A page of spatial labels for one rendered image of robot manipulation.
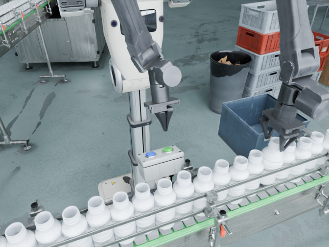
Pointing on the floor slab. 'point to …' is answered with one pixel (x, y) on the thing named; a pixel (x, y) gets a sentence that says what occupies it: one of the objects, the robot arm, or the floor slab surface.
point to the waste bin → (227, 77)
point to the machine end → (64, 39)
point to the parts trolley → (315, 14)
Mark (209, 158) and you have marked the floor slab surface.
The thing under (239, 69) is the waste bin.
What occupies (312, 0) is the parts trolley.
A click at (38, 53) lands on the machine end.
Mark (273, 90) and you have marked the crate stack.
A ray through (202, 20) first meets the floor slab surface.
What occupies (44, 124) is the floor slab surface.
